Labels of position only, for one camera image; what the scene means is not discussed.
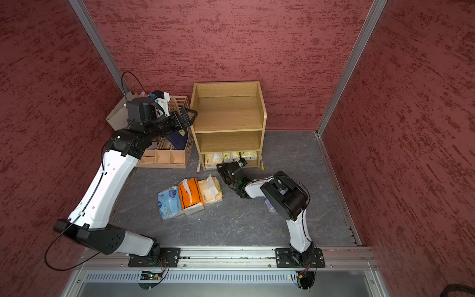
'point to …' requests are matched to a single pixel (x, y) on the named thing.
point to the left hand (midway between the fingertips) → (188, 120)
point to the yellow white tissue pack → (213, 158)
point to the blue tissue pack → (169, 201)
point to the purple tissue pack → (271, 208)
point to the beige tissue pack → (211, 190)
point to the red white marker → (198, 167)
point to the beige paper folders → (118, 118)
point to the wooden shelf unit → (231, 116)
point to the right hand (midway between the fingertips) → (217, 169)
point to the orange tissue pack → (191, 195)
